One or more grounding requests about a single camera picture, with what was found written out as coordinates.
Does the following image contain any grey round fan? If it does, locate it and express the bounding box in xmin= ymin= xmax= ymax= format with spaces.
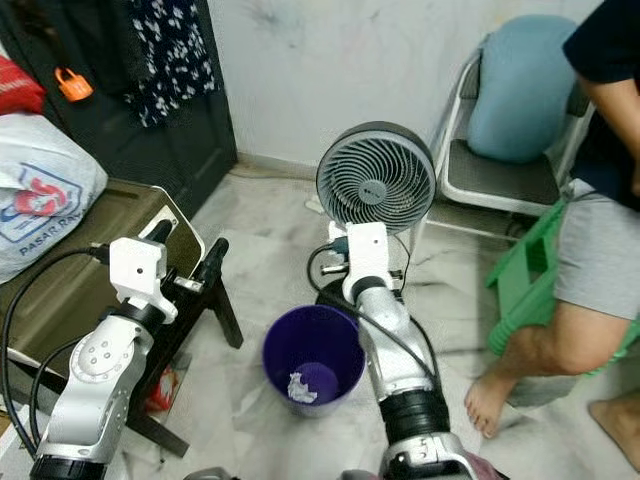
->
xmin=310 ymin=120 xmax=439 ymax=326

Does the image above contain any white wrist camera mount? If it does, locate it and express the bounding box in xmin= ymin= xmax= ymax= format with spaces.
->
xmin=108 ymin=236 xmax=169 ymax=323
xmin=343 ymin=221 xmax=393 ymax=301

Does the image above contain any purple waste bin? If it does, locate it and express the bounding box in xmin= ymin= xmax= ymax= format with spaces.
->
xmin=262 ymin=304 xmax=366 ymax=418

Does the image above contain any green plastic stool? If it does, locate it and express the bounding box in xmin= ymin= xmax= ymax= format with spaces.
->
xmin=485 ymin=195 xmax=640 ymax=376

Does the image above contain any red plastic bag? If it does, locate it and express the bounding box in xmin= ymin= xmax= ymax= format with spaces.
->
xmin=0 ymin=55 xmax=48 ymax=116

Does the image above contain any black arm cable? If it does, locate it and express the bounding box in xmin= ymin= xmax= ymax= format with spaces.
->
xmin=307 ymin=245 xmax=441 ymax=396
xmin=0 ymin=245 xmax=111 ymax=466

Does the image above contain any person in grey shorts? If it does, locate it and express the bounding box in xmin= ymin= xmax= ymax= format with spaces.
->
xmin=465 ymin=0 xmax=640 ymax=473

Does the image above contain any black wardrobe door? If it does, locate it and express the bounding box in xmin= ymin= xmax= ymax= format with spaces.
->
xmin=0 ymin=0 xmax=239 ymax=216

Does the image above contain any pink cloth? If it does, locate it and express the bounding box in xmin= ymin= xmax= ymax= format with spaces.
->
xmin=472 ymin=457 xmax=511 ymax=480

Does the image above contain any black white floral garment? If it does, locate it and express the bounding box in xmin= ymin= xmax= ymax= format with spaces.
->
xmin=130 ymin=0 xmax=219 ymax=129

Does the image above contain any metal folding chair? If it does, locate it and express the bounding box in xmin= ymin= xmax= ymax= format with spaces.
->
xmin=410 ymin=45 xmax=596 ymax=251

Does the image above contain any crumpled white tissue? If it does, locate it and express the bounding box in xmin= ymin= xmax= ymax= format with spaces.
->
xmin=287 ymin=372 xmax=316 ymax=404

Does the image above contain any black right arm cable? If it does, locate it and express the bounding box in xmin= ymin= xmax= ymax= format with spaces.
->
xmin=307 ymin=245 xmax=441 ymax=396

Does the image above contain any blue cushion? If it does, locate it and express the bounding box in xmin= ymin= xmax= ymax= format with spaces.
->
xmin=467 ymin=14 xmax=583 ymax=166

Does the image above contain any orange padlock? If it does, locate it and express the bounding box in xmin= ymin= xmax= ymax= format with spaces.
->
xmin=57 ymin=66 xmax=94 ymax=103

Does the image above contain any white printed plastic bag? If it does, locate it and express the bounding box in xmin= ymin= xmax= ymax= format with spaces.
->
xmin=0 ymin=113 xmax=109 ymax=284

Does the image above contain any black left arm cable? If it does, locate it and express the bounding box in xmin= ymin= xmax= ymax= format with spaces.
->
xmin=0 ymin=245 xmax=111 ymax=466

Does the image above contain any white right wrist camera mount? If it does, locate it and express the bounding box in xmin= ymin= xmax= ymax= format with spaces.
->
xmin=343 ymin=221 xmax=393 ymax=301

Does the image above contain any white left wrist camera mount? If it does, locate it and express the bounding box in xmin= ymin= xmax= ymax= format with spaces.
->
xmin=108 ymin=236 xmax=169 ymax=323

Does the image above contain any small red packet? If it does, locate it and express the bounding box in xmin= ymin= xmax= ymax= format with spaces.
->
xmin=145 ymin=368 xmax=179 ymax=413

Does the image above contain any white brown cardboard box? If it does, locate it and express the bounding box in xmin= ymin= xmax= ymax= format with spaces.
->
xmin=0 ymin=425 xmax=46 ymax=480

